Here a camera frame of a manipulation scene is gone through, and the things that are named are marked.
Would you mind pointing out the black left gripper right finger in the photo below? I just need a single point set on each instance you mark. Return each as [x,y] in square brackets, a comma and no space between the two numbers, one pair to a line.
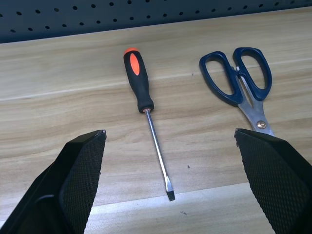
[275,175]

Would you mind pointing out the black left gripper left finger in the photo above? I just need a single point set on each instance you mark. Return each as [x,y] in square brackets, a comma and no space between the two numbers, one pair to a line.
[73,175]

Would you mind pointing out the black orange flathead screwdriver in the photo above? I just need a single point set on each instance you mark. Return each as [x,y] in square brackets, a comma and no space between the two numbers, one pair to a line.
[139,80]

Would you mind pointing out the dark perforated back panel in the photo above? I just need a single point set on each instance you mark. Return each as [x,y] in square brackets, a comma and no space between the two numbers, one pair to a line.
[156,8]

